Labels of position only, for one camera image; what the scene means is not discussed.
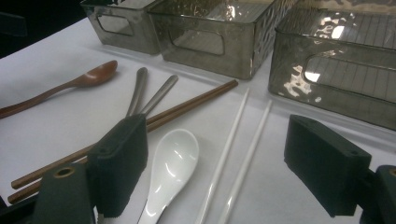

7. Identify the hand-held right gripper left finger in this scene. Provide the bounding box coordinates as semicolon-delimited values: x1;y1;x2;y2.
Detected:
32;113;149;224

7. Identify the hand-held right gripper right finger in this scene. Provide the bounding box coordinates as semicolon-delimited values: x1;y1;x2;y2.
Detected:
283;114;396;224

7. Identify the white ceramic spoon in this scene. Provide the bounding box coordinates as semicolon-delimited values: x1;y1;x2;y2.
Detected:
136;128;200;224

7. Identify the brown wooden chopstick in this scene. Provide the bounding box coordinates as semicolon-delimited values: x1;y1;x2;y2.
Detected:
7;81;240;205
10;78;239;190

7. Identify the white chopstick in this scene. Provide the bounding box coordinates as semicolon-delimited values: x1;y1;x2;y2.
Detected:
194;88;251;224
218;99;274;224

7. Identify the steel table knife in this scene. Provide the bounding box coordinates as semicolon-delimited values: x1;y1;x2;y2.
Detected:
125;66;149;119

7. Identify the steel fork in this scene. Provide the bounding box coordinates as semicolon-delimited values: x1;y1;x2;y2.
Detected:
139;74;179;117

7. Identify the brown wooden spoon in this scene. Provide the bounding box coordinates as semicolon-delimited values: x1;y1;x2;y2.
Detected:
0;60;119;120

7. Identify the smoky clear plastic bin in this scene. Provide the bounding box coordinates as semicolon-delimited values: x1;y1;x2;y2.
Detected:
79;0;164;56
268;0;396;131
147;0;298;80

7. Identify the white table sheet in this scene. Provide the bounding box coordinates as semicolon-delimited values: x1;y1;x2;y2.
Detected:
0;17;396;224

